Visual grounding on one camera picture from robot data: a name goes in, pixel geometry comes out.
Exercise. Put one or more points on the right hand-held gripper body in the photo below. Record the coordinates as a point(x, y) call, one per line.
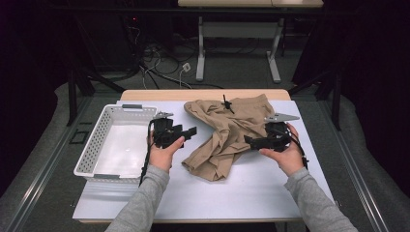
point(277, 135)

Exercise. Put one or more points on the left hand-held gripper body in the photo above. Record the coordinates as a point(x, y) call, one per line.
point(162, 130)

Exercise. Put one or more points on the tan pants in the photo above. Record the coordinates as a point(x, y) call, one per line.
point(225, 135)

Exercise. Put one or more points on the white perforated plastic basket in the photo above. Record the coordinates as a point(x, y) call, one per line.
point(122, 151)

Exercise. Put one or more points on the person's left hand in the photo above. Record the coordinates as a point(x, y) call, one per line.
point(161, 158)

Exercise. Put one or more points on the person's right hand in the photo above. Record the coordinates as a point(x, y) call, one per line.
point(288, 159)

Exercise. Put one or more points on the white power plug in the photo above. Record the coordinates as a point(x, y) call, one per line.
point(186, 67)

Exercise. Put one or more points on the black metal stand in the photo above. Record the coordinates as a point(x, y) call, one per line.
point(336, 96)
point(72, 96)

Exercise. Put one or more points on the white desk with grey legs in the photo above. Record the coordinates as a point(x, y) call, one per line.
point(238, 30)

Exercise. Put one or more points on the aluminium floor rail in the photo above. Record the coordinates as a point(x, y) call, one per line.
point(357, 174)
point(42, 170)

